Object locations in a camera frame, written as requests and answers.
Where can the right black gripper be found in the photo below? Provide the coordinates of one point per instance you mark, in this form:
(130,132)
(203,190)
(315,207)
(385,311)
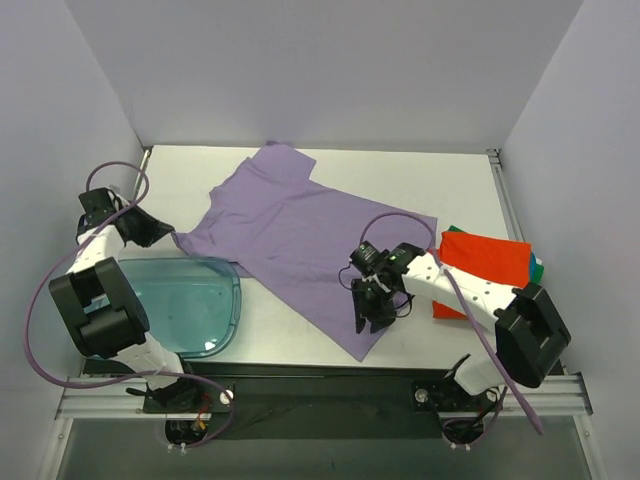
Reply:
(371,301)

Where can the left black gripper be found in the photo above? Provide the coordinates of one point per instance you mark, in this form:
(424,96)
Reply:
(138,226)

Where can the purple t shirt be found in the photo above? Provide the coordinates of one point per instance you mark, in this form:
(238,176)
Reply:
(293,235)

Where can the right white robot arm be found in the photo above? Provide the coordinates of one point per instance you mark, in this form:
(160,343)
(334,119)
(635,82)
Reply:
(530,334)

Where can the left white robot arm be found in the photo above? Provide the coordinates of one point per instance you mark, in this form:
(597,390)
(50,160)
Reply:
(100,308)

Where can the teal transparent plastic bin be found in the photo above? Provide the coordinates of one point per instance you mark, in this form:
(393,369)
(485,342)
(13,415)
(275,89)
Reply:
(193,304)

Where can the folded orange t shirt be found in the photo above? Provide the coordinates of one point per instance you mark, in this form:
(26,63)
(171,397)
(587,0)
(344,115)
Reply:
(497,260)

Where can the folded green t shirt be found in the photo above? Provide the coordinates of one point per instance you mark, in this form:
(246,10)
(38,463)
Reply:
(536,272)

